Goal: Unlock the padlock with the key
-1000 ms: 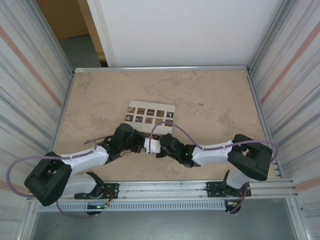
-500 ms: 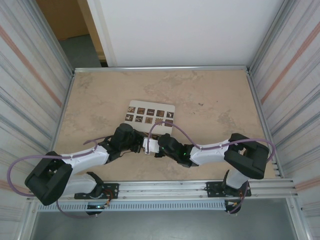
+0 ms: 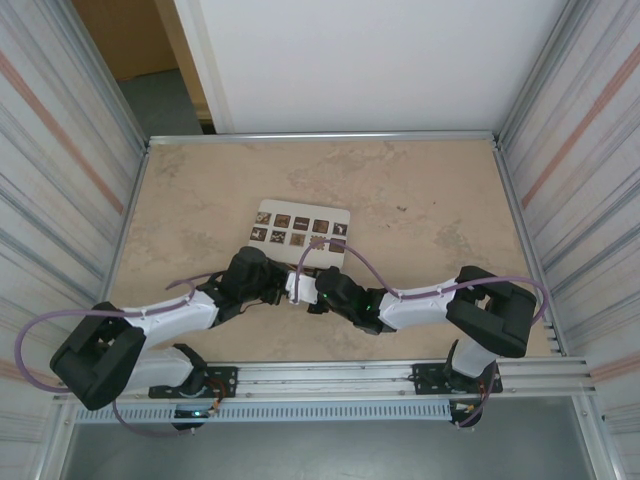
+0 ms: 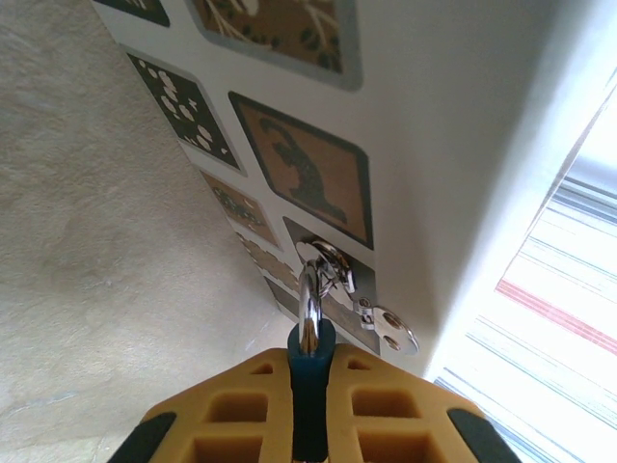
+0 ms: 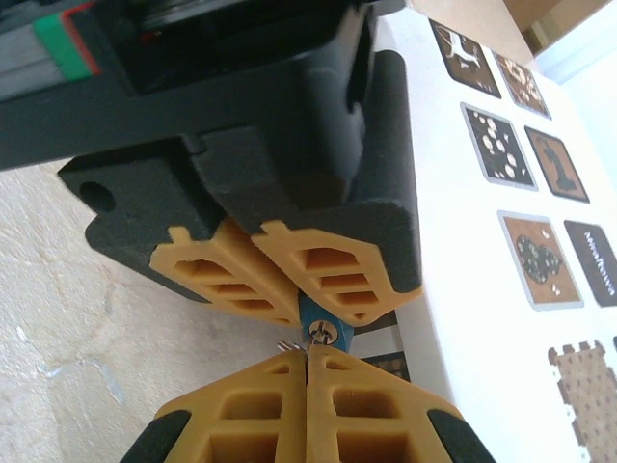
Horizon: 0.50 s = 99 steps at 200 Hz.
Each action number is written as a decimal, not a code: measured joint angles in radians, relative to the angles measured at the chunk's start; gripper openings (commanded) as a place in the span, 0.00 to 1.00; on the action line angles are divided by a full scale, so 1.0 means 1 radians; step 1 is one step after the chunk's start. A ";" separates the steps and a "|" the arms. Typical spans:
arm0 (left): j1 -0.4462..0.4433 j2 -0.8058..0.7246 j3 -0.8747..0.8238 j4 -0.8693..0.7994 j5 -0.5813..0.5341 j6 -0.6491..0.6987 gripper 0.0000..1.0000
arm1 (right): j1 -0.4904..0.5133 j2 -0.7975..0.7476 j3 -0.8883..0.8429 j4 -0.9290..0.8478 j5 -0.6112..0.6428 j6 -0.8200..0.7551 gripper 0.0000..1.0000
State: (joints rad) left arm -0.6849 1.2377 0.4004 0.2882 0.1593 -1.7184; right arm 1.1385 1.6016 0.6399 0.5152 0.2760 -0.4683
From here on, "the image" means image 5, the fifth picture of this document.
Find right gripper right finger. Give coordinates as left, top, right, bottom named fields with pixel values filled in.
left=307, top=345, right=489, bottom=463

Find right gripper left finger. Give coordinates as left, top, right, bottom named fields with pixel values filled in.
left=122, top=349, right=310, bottom=463

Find small blue padlock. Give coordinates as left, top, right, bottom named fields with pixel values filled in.
left=297, top=294, right=356, bottom=356

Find white box with picture tiles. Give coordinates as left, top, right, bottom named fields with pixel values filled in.
left=354, top=7, right=617, bottom=463

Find brown wooden board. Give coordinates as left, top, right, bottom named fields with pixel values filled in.
left=407, top=0, right=617, bottom=64

